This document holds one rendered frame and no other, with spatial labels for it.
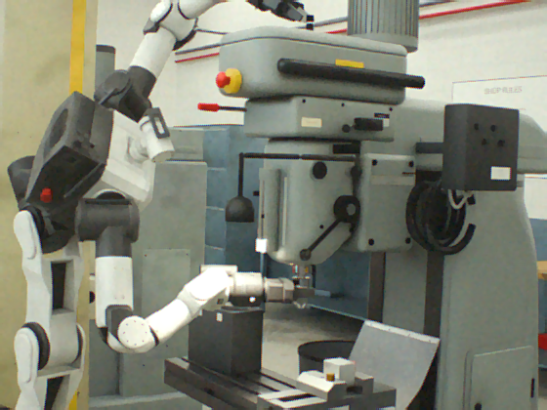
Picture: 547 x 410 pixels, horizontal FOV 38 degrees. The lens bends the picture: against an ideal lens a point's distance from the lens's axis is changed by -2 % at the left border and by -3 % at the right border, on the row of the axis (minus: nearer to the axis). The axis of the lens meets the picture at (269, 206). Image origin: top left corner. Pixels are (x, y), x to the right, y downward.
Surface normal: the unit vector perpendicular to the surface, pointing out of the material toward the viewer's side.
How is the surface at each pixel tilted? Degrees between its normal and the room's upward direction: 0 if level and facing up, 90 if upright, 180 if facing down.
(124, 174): 58
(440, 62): 90
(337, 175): 90
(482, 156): 90
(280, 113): 90
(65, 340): 81
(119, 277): 74
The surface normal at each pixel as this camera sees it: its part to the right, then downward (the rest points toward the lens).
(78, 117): 0.69, -0.47
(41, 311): -0.62, 0.02
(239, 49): -0.83, 0.00
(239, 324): 0.65, 0.06
